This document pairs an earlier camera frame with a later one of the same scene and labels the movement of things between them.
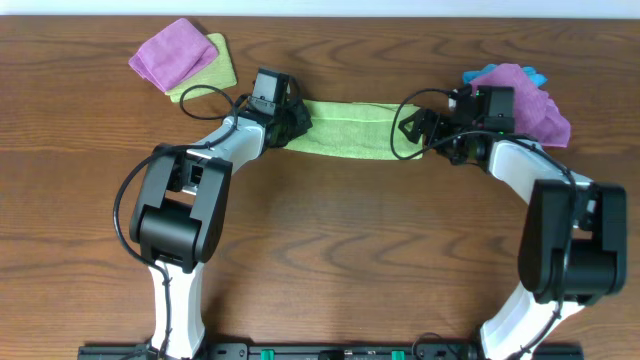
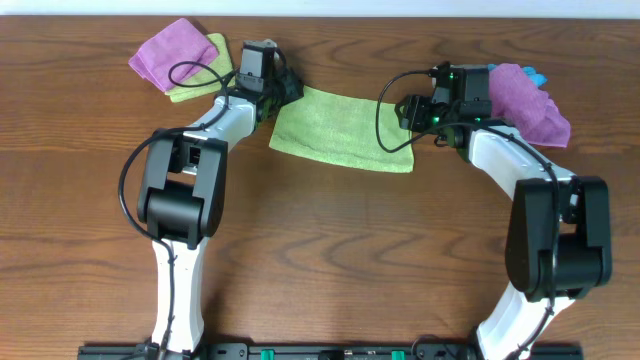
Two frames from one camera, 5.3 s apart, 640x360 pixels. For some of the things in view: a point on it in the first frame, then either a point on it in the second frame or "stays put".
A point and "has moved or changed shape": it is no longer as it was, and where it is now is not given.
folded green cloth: [220, 74] stays put
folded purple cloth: [173, 56] stays put
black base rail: [427, 351] stays put
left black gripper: [291, 122] → [288, 87]
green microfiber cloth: [357, 129] has moved or changed shape
